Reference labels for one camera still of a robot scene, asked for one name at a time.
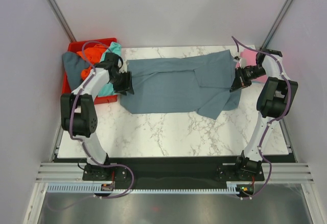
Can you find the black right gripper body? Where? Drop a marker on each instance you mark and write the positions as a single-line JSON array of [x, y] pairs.
[[247, 75]]

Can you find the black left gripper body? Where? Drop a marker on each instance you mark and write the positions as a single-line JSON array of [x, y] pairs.
[[122, 81]]

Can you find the slate blue t-shirt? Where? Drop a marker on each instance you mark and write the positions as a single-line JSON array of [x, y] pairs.
[[198, 84]]

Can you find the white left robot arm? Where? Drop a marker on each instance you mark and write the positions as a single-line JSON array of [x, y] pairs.
[[78, 113]]

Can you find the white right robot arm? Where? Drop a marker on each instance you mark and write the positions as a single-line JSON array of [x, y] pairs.
[[274, 101]]

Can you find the folded pink t-shirt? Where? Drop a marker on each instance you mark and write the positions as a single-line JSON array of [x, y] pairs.
[[249, 56]]

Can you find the orange t-shirt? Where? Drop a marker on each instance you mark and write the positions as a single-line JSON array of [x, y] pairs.
[[93, 55]]

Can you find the dark blue t-shirt in bin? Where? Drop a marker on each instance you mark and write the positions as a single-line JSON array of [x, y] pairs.
[[73, 65]]

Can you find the red plastic bin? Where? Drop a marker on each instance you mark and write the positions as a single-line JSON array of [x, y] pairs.
[[110, 43]]

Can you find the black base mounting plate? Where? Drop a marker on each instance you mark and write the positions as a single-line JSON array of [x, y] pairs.
[[209, 171]]

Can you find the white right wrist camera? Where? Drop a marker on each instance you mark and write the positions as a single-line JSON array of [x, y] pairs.
[[240, 62]]

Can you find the right aluminium corner post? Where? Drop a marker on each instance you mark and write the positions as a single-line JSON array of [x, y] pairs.
[[277, 23]]

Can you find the aluminium corner post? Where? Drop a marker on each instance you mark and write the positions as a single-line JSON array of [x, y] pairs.
[[60, 17], [277, 23]]

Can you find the light blue slotted cable duct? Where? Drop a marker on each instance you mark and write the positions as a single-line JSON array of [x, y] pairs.
[[101, 188]]

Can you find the aluminium frame rails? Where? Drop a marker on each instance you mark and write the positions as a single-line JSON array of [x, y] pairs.
[[49, 173]]

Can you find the left aluminium corner post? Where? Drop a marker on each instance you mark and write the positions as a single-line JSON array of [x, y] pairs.
[[60, 17]]

